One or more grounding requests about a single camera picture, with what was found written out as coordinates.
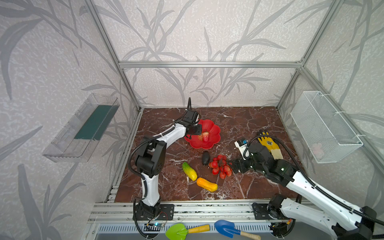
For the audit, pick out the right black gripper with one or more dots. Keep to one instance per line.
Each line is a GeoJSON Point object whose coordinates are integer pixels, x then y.
{"type": "Point", "coordinates": [240, 165]}

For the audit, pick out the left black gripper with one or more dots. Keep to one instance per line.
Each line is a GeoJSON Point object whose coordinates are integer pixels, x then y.
{"type": "Point", "coordinates": [195, 129]}

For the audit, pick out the single pink fake strawberry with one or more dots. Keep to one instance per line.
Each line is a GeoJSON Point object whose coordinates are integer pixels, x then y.
{"type": "Point", "coordinates": [205, 136]}

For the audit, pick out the dark fake avocado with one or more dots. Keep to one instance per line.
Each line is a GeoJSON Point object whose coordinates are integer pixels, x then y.
{"type": "Point", "coordinates": [206, 158]}

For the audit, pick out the red fake strawberry bunch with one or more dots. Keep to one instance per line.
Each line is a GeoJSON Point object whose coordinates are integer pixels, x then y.
{"type": "Point", "coordinates": [220, 167]}

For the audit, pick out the yellow orange fake squash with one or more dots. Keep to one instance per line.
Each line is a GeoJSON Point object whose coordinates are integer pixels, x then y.
{"type": "Point", "coordinates": [205, 184]}

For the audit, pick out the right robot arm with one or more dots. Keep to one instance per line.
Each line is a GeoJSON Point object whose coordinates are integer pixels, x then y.
{"type": "Point", "coordinates": [335, 216]}

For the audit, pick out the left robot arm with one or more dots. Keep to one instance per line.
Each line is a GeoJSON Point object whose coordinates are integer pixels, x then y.
{"type": "Point", "coordinates": [148, 159]}

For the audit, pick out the yellow black work glove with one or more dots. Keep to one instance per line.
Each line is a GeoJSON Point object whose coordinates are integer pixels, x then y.
{"type": "Point", "coordinates": [269, 143]}

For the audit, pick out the blue toy shovel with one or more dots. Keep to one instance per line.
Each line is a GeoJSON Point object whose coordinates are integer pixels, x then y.
{"type": "Point", "coordinates": [228, 229]}

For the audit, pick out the green toy shovel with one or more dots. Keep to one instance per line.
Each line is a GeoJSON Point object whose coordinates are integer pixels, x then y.
{"type": "Point", "coordinates": [179, 231]}

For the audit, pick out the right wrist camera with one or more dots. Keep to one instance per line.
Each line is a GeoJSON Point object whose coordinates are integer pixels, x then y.
{"type": "Point", "coordinates": [241, 144]}

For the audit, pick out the white wire mesh basket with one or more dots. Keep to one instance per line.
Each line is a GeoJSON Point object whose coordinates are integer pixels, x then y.
{"type": "Point", "coordinates": [326, 132]}

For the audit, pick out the clear plastic wall bin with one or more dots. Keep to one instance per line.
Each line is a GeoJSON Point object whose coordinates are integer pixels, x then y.
{"type": "Point", "coordinates": [78, 139]}

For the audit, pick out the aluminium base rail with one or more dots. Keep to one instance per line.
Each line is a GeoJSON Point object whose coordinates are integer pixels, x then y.
{"type": "Point", "coordinates": [184, 211]}

